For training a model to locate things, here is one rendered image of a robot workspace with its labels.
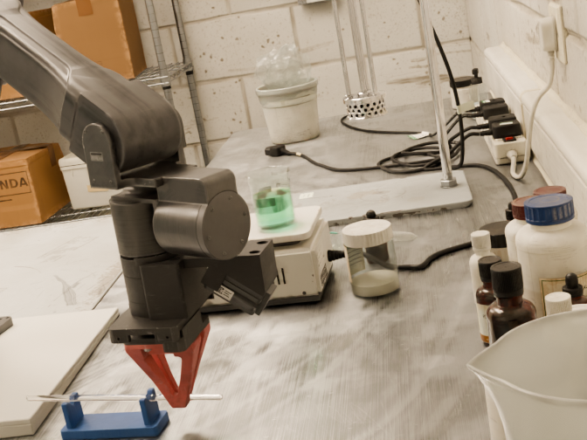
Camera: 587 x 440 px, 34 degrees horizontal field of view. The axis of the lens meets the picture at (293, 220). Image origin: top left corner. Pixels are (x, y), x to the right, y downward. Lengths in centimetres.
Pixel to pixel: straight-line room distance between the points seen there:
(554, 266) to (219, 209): 35
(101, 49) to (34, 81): 243
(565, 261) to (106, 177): 44
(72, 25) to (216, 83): 60
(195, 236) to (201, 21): 284
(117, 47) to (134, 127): 250
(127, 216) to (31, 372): 33
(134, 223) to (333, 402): 25
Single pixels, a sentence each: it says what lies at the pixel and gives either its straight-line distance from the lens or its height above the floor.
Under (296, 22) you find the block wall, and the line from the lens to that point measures 354.
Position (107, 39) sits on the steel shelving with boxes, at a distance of 330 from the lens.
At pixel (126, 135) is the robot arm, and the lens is 80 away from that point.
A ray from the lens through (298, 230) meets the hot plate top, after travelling 114.
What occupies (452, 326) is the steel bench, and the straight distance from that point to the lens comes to 103.
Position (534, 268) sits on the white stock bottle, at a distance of 97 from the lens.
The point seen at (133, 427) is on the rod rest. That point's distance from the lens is 93.
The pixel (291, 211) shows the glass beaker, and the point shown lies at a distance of 115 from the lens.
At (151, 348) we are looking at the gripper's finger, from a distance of 87.
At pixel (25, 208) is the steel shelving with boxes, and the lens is 344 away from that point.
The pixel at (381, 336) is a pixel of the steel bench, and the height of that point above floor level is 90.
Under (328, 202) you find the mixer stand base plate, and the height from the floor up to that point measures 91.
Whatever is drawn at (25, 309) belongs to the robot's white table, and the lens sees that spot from 138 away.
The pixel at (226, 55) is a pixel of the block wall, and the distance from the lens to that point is 358.
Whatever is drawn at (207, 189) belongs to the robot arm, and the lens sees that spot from 76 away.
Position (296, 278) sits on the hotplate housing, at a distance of 114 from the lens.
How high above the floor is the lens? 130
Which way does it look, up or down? 15 degrees down
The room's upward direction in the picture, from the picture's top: 10 degrees counter-clockwise
